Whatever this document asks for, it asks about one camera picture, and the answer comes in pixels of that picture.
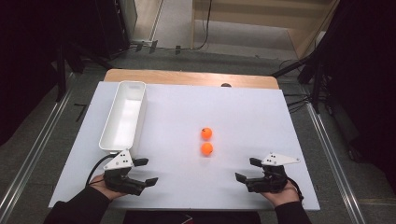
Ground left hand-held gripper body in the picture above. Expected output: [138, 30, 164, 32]
[102, 149, 148, 197]

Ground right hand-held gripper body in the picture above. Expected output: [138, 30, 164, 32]
[244, 152, 302, 194]

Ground white plastic bin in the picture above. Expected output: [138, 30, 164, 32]
[98, 80, 148, 156]

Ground person's left hand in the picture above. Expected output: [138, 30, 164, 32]
[90, 179, 126, 201]

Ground person's right hand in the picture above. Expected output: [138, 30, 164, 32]
[260, 180, 302, 208]

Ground black metal stand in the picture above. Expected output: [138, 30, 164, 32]
[55, 39, 68, 103]
[312, 58, 324, 115]

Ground black curtain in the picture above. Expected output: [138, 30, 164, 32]
[317, 0, 396, 195]
[0, 0, 131, 147]

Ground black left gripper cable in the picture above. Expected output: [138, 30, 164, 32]
[85, 151, 121, 188]

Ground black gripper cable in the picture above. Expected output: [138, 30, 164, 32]
[85, 151, 121, 188]
[287, 176, 304, 202]

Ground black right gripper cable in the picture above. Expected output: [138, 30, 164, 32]
[287, 176, 304, 202]

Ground metal floor rail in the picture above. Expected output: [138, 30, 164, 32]
[0, 72, 77, 217]
[305, 102, 367, 224]

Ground black floor cables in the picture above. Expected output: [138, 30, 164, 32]
[281, 92, 313, 114]

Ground light wooden frame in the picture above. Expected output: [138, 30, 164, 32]
[190, 0, 341, 60]

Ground black hanging cable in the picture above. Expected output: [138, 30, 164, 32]
[191, 0, 214, 51]

